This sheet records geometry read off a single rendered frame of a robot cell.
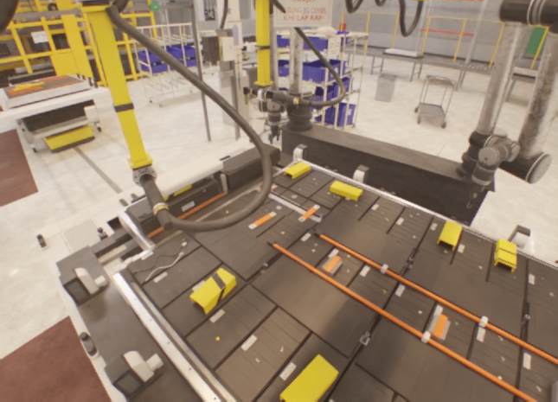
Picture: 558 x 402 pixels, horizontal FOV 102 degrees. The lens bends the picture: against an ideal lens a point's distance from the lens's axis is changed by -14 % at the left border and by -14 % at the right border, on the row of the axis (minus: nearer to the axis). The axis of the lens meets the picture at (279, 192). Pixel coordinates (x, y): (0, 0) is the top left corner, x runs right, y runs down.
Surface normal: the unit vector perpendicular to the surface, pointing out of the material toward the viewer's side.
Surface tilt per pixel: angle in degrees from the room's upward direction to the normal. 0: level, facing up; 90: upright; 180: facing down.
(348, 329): 0
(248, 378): 0
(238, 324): 0
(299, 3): 90
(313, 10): 90
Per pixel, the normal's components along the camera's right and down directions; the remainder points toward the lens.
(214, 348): 0.00, -0.82
